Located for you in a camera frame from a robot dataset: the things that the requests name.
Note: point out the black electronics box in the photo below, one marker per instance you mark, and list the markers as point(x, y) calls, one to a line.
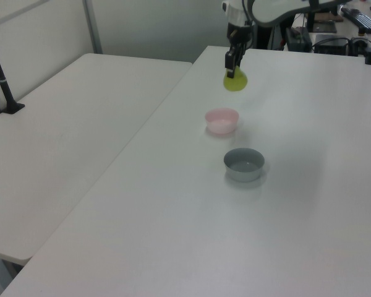
point(330, 45)

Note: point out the black and green device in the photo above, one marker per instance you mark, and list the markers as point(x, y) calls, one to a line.
point(298, 38)

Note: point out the brown board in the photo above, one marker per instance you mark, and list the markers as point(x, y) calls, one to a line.
point(329, 17)

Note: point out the black camera pole with base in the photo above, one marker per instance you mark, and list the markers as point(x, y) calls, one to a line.
point(3, 86)

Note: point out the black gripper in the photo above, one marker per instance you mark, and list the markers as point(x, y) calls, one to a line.
point(241, 35)

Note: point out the grey bowl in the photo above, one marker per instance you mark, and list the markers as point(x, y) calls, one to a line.
point(243, 168)

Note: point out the white side table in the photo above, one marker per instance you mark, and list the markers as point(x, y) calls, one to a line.
point(65, 139)

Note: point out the black flat pad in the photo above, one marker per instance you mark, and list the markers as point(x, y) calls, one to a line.
point(325, 28)

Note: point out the black keyboard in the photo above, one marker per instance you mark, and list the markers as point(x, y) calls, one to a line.
point(361, 18)

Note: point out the grey metal partition post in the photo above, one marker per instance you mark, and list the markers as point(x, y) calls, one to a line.
point(92, 28)

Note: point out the pink bowl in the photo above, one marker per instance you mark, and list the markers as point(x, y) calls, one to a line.
point(221, 122)

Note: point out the green pear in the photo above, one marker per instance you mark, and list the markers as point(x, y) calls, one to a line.
point(236, 82)

